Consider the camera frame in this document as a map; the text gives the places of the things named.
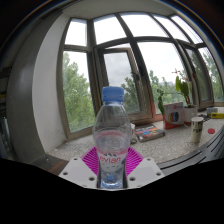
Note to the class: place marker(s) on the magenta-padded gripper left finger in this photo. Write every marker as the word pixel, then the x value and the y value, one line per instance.
pixel 78 171

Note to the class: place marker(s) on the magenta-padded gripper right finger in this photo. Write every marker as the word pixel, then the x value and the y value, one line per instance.
pixel 144 171

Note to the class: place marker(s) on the clear blue-capped water bottle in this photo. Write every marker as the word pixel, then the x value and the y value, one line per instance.
pixel 112 133

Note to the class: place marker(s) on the colourful flat book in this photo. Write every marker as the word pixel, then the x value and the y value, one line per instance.
pixel 149 133

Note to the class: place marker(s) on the white box with coloured spools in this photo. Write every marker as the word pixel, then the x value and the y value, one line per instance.
pixel 173 116

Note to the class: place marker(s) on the green plant in white pot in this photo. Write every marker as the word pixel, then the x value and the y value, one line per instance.
pixel 190 113

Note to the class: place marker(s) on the flat round red coaster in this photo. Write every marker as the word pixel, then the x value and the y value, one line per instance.
pixel 211 131

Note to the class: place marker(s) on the light blue small pack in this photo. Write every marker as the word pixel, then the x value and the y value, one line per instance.
pixel 211 111

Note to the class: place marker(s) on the long yellow box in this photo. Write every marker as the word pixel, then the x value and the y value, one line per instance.
pixel 217 115

